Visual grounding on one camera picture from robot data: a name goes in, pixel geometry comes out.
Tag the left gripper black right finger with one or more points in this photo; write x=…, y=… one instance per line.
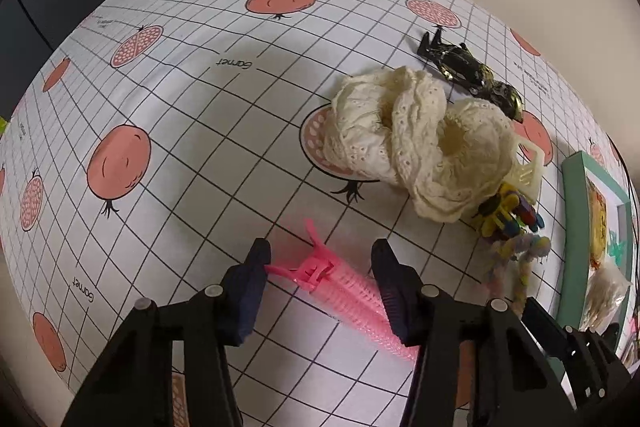
x=512, y=384

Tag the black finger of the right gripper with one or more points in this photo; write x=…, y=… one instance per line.
x=595, y=373

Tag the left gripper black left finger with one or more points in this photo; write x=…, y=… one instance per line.
x=131, y=382

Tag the cotton swabs plastic bag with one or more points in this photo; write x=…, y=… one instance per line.
x=606, y=289

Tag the green plastic dragonfly toy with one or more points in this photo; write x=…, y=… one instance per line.
x=615, y=248

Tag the yellow rice cracker packet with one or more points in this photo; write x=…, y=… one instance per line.
x=598, y=225

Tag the pink hair clip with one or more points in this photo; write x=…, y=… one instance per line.
x=352, y=298

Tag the cream lace scrunchie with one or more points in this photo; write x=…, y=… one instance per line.
x=397, y=126

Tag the black gold robot toy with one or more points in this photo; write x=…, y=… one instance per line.
x=458, y=65

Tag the cream square hair claw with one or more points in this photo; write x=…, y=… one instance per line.
x=528, y=167

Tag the teal shallow cardboard tray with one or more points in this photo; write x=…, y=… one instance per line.
x=577, y=169

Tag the pomegranate print grid bedsheet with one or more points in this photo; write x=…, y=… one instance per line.
x=162, y=137

